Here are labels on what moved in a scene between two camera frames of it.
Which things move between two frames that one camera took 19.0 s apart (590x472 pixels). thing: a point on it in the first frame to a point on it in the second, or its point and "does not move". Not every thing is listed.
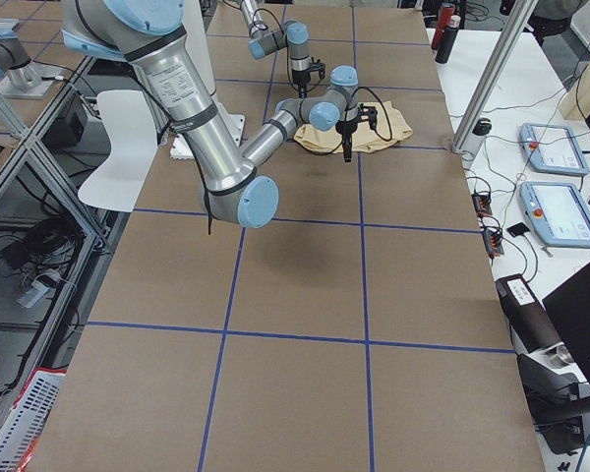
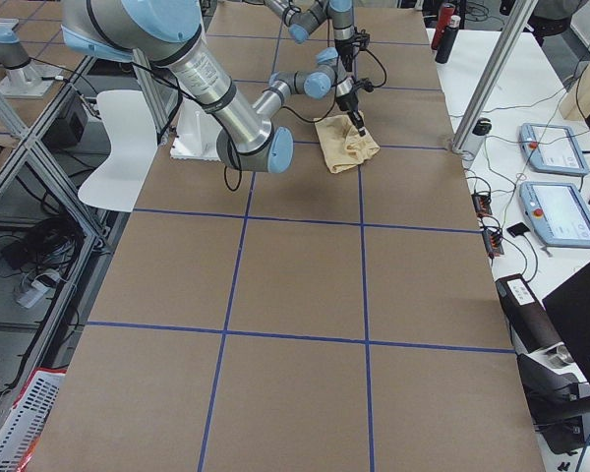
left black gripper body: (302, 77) to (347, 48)
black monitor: (580, 310) does not move
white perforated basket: (15, 442) does not move
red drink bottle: (445, 13) does not move
